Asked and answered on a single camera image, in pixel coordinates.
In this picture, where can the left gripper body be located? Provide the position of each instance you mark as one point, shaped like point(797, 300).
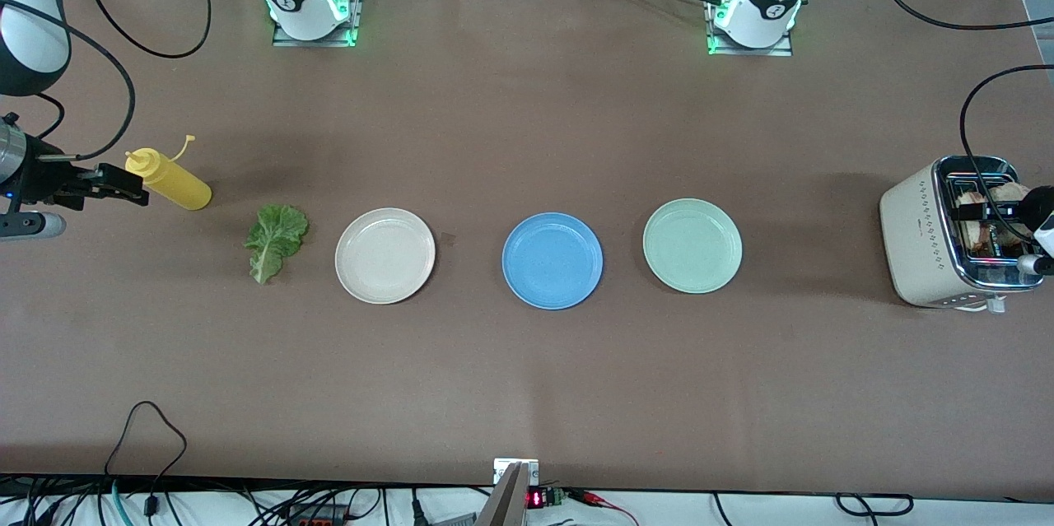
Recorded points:
point(1034, 206)

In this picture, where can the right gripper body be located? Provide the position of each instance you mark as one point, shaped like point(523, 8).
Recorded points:
point(41, 178)

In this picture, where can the brown bread slice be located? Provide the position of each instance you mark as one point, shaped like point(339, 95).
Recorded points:
point(1011, 193)
point(973, 236)

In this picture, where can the yellow squeeze bottle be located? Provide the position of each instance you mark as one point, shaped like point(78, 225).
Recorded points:
point(177, 184)

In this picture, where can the green lettuce leaf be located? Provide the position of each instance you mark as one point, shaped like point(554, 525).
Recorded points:
point(276, 238)

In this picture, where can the beige round plate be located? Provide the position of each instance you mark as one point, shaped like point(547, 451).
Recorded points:
point(384, 256)

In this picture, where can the light green round plate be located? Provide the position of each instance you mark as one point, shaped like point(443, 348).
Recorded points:
point(692, 245)

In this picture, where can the blue round plate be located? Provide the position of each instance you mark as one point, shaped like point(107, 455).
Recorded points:
point(552, 261)

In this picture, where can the beige chrome toaster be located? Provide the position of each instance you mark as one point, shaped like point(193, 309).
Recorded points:
point(914, 246)

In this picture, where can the red clip lead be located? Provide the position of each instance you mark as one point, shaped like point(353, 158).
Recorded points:
point(586, 496)

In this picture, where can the red LED display module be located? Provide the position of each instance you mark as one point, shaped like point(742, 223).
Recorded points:
point(535, 499)

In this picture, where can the small white mount box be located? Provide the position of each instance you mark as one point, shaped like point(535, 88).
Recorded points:
point(502, 468)

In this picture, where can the grey metal bracket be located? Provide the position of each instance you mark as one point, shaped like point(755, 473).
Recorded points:
point(506, 501)

